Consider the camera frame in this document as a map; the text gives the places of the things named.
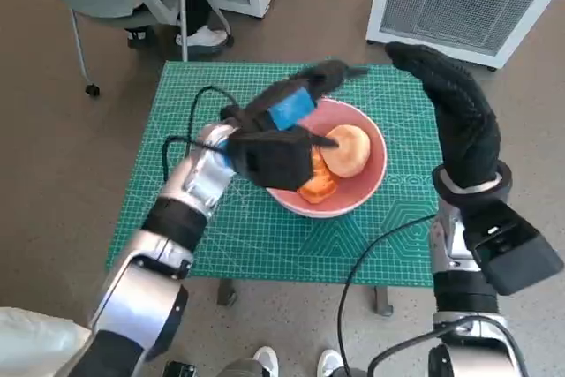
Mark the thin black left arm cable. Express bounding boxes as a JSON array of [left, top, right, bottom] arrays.
[[161, 136, 226, 182]]

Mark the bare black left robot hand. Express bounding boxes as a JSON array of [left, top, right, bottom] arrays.
[[219, 58, 371, 148]]

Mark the long braided toy bread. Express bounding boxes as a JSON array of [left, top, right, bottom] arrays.
[[296, 149, 343, 205]]

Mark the pink bowl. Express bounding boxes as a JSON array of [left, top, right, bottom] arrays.
[[264, 97, 388, 219]]

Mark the grey robot waist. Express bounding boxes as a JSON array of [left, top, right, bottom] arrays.
[[220, 358, 266, 377]]

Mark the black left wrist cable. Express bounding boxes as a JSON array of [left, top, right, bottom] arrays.
[[187, 84, 242, 142]]

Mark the round toy bread bun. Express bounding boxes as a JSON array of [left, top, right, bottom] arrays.
[[324, 124, 372, 178]]

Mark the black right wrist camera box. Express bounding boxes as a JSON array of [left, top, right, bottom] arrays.
[[463, 200, 565, 297]]

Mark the green cutting mat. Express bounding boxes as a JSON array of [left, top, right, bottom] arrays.
[[104, 59, 442, 290]]

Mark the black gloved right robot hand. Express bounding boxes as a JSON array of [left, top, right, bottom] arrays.
[[385, 41, 502, 191]]

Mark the standing person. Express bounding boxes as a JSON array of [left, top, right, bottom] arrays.
[[0, 305, 96, 377]]

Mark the seated person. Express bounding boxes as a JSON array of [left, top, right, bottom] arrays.
[[125, 0, 230, 49]]

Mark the large white mesh cabinet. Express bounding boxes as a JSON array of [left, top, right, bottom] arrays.
[[365, 0, 565, 72]]

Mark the white shoe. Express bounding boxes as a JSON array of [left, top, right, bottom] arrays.
[[316, 349, 343, 377], [252, 345, 278, 377]]

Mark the black right shoulder cable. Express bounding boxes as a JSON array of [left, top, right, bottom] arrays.
[[368, 314, 531, 377]]

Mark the long black robot cable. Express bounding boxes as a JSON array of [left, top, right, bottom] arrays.
[[337, 213, 438, 377]]

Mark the metal table leg bracket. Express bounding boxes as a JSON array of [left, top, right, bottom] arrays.
[[216, 278, 238, 307], [373, 286, 395, 317]]

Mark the black device on floor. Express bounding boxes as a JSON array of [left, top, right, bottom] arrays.
[[162, 359, 196, 377]]

